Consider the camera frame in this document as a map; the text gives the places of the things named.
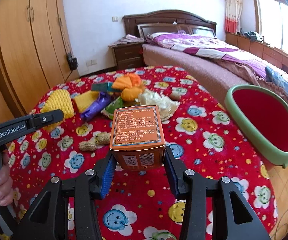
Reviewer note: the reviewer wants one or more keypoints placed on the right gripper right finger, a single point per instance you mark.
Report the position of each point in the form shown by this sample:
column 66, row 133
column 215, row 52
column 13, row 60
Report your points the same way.
column 233, row 216

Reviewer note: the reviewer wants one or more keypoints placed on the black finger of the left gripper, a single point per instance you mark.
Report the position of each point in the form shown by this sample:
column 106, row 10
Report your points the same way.
column 19, row 127

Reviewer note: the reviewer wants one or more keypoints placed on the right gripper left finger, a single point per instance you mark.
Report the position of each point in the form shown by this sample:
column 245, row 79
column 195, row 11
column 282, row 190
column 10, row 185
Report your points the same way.
column 47, row 217

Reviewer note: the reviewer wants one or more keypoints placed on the orange cardboard box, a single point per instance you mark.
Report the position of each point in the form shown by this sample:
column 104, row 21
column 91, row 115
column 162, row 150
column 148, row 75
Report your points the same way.
column 137, row 138

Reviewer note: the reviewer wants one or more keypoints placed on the red green trash bin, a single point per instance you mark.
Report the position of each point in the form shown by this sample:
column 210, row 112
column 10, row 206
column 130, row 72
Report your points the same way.
column 262, row 116

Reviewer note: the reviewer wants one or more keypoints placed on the person's left hand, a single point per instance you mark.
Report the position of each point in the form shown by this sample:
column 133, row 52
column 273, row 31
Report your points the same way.
column 6, row 191

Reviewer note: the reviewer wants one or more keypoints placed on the wooden wardrobe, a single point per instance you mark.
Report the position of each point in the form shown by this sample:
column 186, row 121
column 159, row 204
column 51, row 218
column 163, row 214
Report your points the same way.
column 34, row 44

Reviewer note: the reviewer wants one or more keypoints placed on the red smiley flower blanket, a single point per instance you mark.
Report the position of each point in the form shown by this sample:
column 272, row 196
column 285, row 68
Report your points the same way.
column 140, row 205

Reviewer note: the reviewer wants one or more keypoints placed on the peanut shell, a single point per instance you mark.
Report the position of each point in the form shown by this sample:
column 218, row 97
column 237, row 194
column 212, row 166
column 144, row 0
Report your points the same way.
column 102, row 138
column 87, row 145

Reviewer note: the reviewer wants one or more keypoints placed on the yellow foam fruit net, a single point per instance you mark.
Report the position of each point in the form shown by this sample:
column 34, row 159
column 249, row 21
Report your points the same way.
column 59, row 99

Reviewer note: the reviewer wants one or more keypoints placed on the white crumpled plastic bag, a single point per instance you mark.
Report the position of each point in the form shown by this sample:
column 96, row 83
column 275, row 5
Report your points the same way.
column 166, row 106

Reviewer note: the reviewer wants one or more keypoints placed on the black charger on wardrobe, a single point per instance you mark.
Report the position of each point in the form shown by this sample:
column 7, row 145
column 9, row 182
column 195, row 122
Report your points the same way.
column 72, row 61

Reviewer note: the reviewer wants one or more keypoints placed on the yellow sponge piece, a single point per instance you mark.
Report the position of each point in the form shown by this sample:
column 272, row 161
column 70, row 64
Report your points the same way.
column 83, row 101

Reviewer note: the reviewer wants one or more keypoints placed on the green snack wrapper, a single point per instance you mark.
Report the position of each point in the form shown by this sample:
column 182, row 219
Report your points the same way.
column 109, row 110

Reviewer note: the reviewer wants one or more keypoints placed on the purple snack wrapper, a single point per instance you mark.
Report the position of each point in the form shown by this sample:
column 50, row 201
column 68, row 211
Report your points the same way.
column 103, row 100

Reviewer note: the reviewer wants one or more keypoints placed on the teal box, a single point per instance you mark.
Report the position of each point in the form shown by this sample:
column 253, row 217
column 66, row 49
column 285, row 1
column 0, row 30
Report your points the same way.
column 103, row 87

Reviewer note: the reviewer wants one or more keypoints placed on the purple floral quilt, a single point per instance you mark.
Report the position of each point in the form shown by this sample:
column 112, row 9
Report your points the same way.
column 213, row 48

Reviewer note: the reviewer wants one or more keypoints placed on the dark wooden nightstand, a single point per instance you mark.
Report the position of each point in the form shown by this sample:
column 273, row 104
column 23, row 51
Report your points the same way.
column 128, row 55

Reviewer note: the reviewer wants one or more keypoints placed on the clothes on nightstand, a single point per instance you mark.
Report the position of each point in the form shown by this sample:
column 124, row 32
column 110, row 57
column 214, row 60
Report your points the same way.
column 128, row 39

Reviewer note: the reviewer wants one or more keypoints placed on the dark wooden bed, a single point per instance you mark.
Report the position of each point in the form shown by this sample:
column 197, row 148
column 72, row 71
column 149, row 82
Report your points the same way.
column 217, row 76

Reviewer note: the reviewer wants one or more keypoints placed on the wooden window cabinet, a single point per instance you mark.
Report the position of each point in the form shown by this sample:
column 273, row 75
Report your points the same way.
column 272, row 55

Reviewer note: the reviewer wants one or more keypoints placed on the clothes pile on cabinet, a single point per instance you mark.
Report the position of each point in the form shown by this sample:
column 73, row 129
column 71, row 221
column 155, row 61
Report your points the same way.
column 254, row 36

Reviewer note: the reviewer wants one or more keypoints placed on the red white curtain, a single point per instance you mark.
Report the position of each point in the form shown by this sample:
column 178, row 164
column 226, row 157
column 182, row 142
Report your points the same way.
column 232, row 16

